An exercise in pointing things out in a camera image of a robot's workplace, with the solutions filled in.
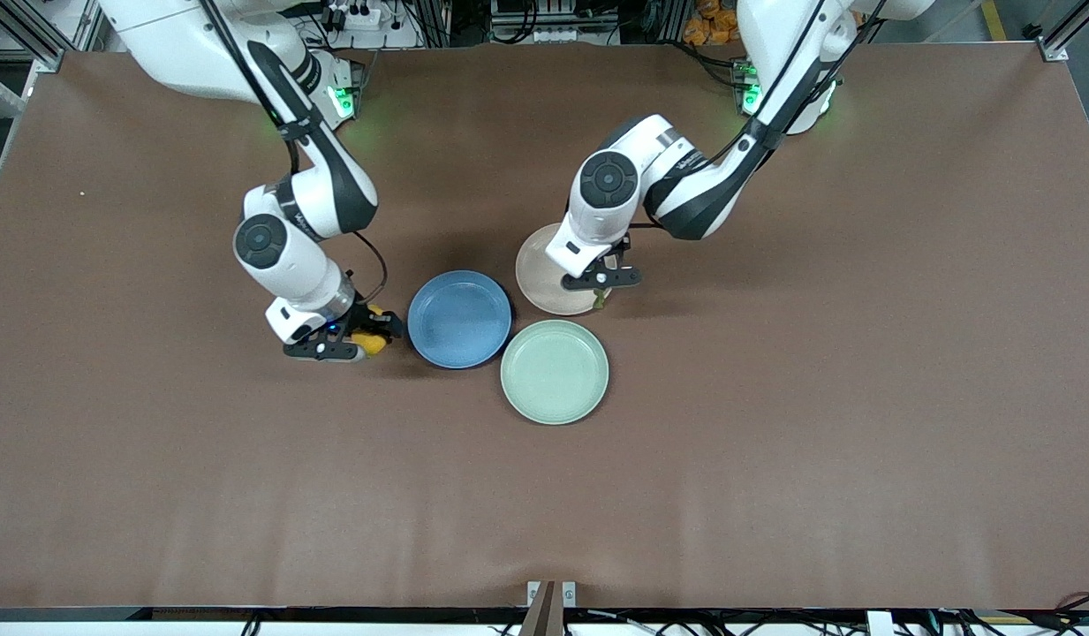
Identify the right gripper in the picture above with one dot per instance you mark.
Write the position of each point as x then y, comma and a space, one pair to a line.
364, 317

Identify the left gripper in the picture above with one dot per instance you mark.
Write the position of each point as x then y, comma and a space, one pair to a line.
617, 253

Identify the yellow lemon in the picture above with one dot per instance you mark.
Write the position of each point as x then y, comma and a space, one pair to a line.
370, 345

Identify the green lettuce leaf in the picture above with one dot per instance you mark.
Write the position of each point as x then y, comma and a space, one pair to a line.
601, 300

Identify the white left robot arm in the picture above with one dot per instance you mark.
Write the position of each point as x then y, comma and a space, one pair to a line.
610, 181

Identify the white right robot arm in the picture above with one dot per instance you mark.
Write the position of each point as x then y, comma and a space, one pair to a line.
261, 240

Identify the beige plate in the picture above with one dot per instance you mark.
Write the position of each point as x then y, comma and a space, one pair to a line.
537, 284

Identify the blue plate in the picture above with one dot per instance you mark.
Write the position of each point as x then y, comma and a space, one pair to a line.
459, 319

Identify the pale green plate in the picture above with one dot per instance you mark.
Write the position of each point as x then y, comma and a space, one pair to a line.
555, 372

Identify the bag of orange items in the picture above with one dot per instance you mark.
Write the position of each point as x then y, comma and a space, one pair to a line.
712, 26

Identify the white power strip with plugs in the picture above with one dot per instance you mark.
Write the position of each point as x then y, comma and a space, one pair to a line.
376, 22

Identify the table cover sheet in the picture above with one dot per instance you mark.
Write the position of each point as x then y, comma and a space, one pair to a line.
774, 530

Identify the small metal bracket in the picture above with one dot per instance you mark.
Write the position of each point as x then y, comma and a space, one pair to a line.
551, 592

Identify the aluminium frame profile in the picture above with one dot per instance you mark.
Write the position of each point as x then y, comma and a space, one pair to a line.
1070, 35
32, 40

